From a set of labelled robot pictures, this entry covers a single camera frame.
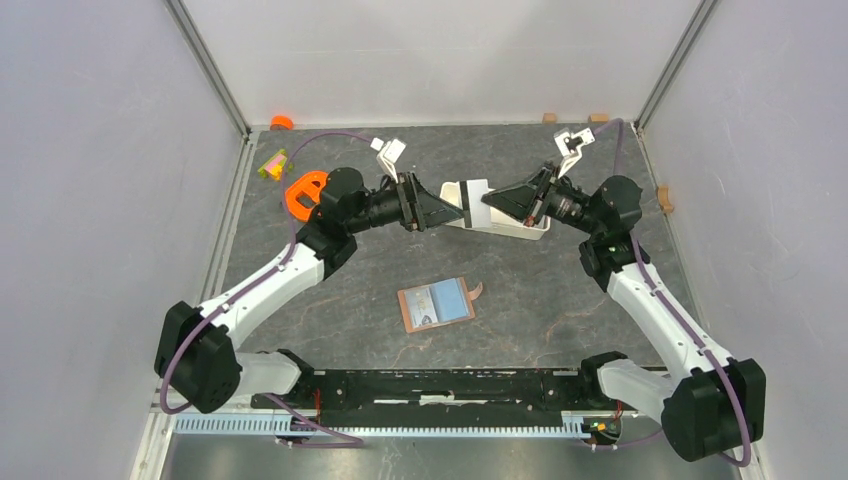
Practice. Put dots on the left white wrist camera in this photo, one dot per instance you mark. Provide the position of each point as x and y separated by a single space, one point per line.
388 153

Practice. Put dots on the brown leather card holder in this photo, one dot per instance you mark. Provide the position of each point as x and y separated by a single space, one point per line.
454 302

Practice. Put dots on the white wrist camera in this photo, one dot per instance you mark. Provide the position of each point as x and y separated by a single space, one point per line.
388 153
570 145

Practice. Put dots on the orange round cap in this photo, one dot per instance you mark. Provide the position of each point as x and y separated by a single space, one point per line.
281 122

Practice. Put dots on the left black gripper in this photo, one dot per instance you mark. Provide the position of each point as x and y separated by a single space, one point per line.
421 209

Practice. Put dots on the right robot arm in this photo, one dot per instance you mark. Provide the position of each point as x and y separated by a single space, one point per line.
709 403

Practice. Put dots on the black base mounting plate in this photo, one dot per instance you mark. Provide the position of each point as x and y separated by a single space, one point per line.
523 397

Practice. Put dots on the colourful toy brick stack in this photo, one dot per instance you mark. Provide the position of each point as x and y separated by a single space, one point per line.
276 166

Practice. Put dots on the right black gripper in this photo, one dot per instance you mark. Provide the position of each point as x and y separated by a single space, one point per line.
523 199

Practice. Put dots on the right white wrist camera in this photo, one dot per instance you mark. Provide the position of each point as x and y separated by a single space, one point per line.
570 145

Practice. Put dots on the orange letter-shaped plastic piece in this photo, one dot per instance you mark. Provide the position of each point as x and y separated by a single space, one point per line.
303 195

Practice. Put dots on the curved wooden piece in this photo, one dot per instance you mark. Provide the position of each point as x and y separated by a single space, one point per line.
664 199

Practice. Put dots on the white card with black stripe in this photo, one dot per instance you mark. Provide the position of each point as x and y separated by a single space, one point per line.
476 214

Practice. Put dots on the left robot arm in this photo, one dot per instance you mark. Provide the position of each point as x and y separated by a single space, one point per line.
197 356

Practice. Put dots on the white plastic tray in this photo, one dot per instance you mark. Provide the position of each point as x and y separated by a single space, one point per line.
501 223

